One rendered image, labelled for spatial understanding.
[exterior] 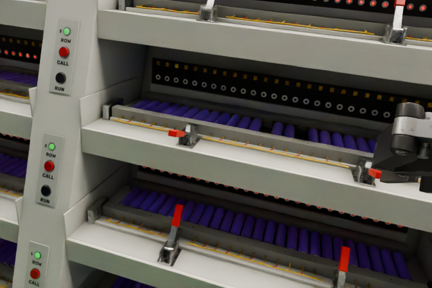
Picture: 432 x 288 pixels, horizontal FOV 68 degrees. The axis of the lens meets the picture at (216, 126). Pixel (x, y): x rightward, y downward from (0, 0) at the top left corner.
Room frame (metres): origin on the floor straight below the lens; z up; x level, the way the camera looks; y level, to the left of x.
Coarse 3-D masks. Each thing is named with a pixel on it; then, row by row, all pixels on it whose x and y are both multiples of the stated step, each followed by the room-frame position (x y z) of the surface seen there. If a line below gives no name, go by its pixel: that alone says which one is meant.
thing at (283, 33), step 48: (96, 0) 0.52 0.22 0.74; (144, 0) 0.58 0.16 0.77; (192, 0) 0.68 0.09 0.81; (240, 0) 0.65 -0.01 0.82; (288, 0) 0.64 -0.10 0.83; (336, 0) 0.61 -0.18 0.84; (384, 0) 0.60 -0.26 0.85; (192, 48) 0.50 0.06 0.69; (240, 48) 0.48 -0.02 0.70; (288, 48) 0.47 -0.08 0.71; (336, 48) 0.45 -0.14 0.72; (384, 48) 0.44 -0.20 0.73
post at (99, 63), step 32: (64, 0) 0.54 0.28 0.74; (96, 32) 0.54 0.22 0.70; (96, 64) 0.55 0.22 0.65; (128, 64) 0.65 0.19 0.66; (64, 96) 0.53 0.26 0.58; (32, 128) 0.55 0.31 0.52; (64, 128) 0.53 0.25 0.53; (32, 160) 0.54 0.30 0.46; (64, 160) 0.53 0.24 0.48; (96, 160) 0.59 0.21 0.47; (32, 192) 0.54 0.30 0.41; (64, 192) 0.53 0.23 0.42; (32, 224) 0.54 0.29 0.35; (64, 256) 0.53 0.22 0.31
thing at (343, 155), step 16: (112, 112) 0.57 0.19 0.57; (128, 112) 0.56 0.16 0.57; (144, 112) 0.56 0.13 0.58; (160, 112) 0.57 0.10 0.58; (160, 128) 0.53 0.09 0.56; (176, 128) 0.54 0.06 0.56; (208, 128) 0.53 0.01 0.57; (224, 128) 0.53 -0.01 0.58; (240, 128) 0.53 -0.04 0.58; (256, 144) 0.52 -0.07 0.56; (272, 144) 0.51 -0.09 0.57; (288, 144) 0.50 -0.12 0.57; (304, 144) 0.50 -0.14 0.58; (320, 144) 0.50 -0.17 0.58; (336, 160) 0.49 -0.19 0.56; (352, 160) 0.48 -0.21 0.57
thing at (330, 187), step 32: (96, 96) 0.55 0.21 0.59; (128, 96) 0.66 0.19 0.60; (192, 96) 0.67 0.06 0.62; (224, 96) 0.65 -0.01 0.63; (96, 128) 0.53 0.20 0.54; (128, 128) 0.54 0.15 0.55; (384, 128) 0.59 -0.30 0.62; (128, 160) 0.52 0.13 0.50; (160, 160) 0.50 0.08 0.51; (192, 160) 0.49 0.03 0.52; (224, 160) 0.47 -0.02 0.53; (256, 160) 0.48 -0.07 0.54; (288, 160) 0.49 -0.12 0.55; (288, 192) 0.46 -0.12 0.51; (320, 192) 0.45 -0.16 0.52; (352, 192) 0.44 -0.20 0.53; (384, 192) 0.43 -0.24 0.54; (416, 192) 0.43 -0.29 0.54; (416, 224) 0.43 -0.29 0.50
